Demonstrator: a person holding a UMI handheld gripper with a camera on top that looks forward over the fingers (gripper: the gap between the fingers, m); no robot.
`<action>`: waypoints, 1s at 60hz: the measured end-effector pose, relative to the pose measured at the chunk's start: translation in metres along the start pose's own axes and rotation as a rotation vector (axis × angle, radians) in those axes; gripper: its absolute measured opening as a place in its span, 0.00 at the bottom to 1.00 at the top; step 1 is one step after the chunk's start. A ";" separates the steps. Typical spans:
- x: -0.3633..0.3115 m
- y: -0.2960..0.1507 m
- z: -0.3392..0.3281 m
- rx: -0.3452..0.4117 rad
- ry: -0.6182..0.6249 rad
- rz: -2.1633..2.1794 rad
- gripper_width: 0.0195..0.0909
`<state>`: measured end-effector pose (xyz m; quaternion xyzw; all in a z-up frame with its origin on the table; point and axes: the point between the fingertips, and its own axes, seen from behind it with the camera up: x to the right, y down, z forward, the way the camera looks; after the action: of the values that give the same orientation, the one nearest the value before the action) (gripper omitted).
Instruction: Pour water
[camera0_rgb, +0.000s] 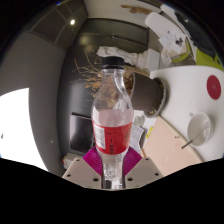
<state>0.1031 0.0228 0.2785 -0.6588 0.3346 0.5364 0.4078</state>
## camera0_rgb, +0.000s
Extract wooden figure sculpture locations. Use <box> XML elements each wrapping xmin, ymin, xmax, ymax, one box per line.
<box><xmin>120</xmin><ymin>3</ymin><xmax>153</xmax><ymax>15</ymax></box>

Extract grey plant saucer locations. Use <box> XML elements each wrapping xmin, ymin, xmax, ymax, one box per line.
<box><xmin>144</xmin><ymin>77</ymin><xmax>169</xmax><ymax>118</ymax></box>

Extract green seat cushion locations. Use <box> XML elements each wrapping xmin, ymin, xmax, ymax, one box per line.
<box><xmin>171</xmin><ymin>38</ymin><xmax>224</xmax><ymax>73</ymax></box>

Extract stack of papers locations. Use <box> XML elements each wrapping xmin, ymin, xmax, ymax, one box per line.
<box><xmin>158</xmin><ymin>28</ymin><xmax>189</xmax><ymax>66</ymax></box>

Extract light wooden board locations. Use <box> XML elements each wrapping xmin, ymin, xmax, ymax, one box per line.
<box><xmin>141</xmin><ymin>115</ymin><xmax>205</xmax><ymax>178</ymax></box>

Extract long ceiling light panel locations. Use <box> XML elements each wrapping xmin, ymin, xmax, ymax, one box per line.
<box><xmin>0</xmin><ymin>87</ymin><xmax>49</xmax><ymax>173</ymax></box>

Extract flat round red coaster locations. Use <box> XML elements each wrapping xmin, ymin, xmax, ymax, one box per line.
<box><xmin>205</xmin><ymin>74</ymin><xmax>222</xmax><ymax>101</ymax></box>

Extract white shell chair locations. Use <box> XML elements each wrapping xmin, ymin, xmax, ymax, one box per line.
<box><xmin>144</xmin><ymin>11</ymin><xmax>188</xmax><ymax>44</ymax></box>

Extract dried plant in grey pot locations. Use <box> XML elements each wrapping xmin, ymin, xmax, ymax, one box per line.
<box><xmin>69</xmin><ymin>49</ymin><xmax>168</xmax><ymax>116</ymax></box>

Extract white statue pedestal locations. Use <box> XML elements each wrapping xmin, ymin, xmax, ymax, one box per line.
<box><xmin>136</xmin><ymin>48</ymin><xmax>161</xmax><ymax>73</ymax></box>

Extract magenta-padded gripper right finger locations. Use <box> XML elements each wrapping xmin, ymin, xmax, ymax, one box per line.
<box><xmin>120</xmin><ymin>146</ymin><xmax>165</xmax><ymax>190</ymax></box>

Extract printed paper sheets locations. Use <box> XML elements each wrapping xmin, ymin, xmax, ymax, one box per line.
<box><xmin>128</xmin><ymin>124</ymin><xmax>145</xmax><ymax>154</ymax></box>

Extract small white bowl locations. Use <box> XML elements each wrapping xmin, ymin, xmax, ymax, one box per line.
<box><xmin>133</xmin><ymin>114</ymin><xmax>147</xmax><ymax>128</ymax></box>

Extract dark double door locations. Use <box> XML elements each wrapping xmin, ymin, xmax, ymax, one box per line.
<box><xmin>78</xmin><ymin>18</ymin><xmax>150</xmax><ymax>54</ymax></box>

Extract metal spoon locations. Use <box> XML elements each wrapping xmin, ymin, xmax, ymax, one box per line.
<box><xmin>180</xmin><ymin>131</ymin><xmax>206</xmax><ymax>150</ymax></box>

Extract clear red-labelled drink bottle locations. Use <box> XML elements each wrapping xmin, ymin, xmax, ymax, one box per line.
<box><xmin>90</xmin><ymin>55</ymin><xmax>135</xmax><ymax>183</ymax></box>

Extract white cup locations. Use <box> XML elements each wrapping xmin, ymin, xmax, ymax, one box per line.
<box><xmin>186</xmin><ymin>112</ymin><xmax>215</xmax><ymax>148</ymax></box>

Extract small yellow tag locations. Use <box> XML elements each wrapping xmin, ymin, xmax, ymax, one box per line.
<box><xmin>145</xmin><ymin>125</ymin><xmax>155</xmax><ymax>139</ymax></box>

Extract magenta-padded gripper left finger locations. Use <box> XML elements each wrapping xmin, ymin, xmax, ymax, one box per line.
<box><xmin>61</xmin><ymin>146</ymin><xmax>103</xmax><ymax>190</ymax></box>

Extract black wall screen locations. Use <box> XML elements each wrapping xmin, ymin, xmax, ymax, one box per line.
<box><xmin>68</xmin><ymin>112</ymin><xmax>96</xmax><ymax>157</ymax></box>

